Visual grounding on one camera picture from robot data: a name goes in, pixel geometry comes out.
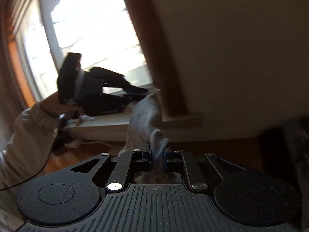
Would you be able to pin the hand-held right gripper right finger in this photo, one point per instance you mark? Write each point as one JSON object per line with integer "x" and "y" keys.
{"x": 166, "y": 160}

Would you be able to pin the black folded garment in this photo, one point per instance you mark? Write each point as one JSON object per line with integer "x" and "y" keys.
{"x": 275, "y": 145}

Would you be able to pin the white grey patterned garment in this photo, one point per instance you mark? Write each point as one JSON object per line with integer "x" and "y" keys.
{"x": 147, "y": 116}

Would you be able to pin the person's left forearm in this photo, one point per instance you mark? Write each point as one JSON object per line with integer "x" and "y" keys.
{"x": 26, "y": 145}

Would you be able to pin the beige curtain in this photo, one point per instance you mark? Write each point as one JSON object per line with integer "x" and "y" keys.
{"x": 9, "y": 41}

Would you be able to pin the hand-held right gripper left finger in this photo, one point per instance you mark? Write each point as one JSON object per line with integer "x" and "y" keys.
{"x": 149, "y": 158}

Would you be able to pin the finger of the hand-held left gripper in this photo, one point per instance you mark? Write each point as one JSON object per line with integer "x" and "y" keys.
{"x": 131, "y": 99}
{"x": 115, "y": 78}

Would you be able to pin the bright window pane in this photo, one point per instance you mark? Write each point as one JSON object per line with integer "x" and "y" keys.
{"x": 91, "y": 33}

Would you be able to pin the beige window sill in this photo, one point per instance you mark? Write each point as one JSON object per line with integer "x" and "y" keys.
{"x": 108, "y": 125}

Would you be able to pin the wooden window frame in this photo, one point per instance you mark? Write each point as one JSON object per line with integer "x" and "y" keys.
{"x": 159, "y": 48}

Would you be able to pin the person's left hand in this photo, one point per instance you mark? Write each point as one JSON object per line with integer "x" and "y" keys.
{"x": 52, "y": 105}

